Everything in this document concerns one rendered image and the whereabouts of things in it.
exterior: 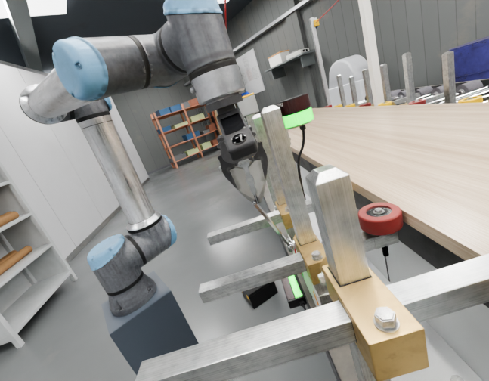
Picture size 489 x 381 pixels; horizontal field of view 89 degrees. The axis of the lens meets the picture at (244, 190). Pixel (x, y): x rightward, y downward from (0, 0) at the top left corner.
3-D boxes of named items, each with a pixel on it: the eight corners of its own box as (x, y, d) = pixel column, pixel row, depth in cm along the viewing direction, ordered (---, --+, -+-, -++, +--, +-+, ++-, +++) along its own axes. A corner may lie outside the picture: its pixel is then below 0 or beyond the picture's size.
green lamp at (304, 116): (287, 128, 46) (283, 117, 45) (280, 127, 51) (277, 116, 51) (318, 118, 46) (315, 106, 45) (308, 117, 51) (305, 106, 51)
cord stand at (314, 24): (332, 119, 296) (311, 17, 262) (329, 119, 305) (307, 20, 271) (338, 117, 296) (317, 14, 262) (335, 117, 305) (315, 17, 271)
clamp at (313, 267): (313, 286, 50) (307, 265, 48) (295, 249, 62) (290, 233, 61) (340, 277, 49) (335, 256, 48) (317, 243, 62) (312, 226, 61)
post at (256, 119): (294, 255, 85) (252, 116, 70) (292, 249, 88) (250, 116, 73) (304, 252, 85) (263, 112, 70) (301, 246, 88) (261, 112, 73)
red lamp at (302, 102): (283, 116, 45) (280, 103, 44) (277, 115, 51) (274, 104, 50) (315, 104, 45) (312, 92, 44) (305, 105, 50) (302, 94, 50)
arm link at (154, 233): (136, 259, 114) (46, 90, 88) (168, 238, 125) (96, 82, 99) (151, 268, 103) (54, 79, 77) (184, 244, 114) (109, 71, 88)
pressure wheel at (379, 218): (379, 271, 51) (369, 223, 47) (359, 250, 58) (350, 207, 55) (416, 259, 50) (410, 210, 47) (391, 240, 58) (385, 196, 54)
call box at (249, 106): (242, 119, 93) (235, 98, 91) (241, 119, 100) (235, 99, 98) (260, 113, 93) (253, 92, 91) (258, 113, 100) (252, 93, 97)
